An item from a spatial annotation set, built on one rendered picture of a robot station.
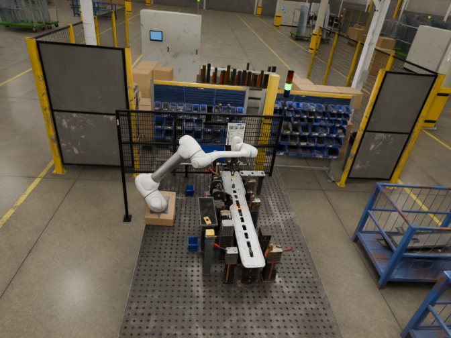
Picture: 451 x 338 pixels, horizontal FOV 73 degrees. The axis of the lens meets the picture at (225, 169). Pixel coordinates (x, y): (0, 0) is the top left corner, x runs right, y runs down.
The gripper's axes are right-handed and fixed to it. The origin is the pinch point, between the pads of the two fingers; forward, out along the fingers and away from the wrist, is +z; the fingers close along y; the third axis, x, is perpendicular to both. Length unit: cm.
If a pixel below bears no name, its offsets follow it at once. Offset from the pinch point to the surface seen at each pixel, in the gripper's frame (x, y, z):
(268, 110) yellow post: 58, 46, -50
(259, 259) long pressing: -110, 5, 11
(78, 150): 168, -208, 70
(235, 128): 55, 8, -27
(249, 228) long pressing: -75, 5, 11
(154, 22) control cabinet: 642, -119, -64
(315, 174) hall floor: 169, 193, 111
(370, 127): 134, 240, -1
